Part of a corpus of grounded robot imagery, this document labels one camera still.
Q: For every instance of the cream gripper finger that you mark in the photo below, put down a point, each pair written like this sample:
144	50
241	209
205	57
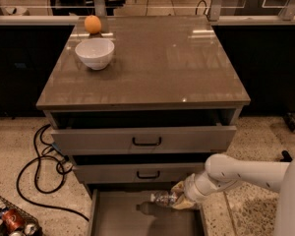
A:
183	203
178	188

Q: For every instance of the clear plastic water bottle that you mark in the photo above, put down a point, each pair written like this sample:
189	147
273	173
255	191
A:
164	198

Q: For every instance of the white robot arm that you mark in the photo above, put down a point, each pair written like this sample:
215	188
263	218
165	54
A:
223	172

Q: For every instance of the grey top drawer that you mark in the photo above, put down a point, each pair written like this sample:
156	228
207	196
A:
157	131

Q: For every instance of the grey drawer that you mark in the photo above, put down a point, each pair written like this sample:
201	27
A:
157	131
126	210
137	168

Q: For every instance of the grey middle drawer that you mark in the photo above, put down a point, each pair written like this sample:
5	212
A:
137	168

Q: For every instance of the grey bottom drawer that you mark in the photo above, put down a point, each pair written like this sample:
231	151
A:
126	210

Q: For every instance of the grey drawer cabinet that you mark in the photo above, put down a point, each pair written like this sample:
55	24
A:
159	63

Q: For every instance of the black floor bar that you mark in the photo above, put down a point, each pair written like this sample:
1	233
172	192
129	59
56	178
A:
286	157

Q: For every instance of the silver can top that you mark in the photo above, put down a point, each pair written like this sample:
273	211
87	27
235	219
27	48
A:
30	229

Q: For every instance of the white ceramic bowl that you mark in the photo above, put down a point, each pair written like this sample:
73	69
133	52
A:
95	53

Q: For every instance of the red soda can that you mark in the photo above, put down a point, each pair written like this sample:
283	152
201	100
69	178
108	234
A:
13	220

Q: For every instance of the orange fruit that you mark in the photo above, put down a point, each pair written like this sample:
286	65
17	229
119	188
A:
92	24

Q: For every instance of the black wire basket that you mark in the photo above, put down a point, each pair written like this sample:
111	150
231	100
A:
4	206

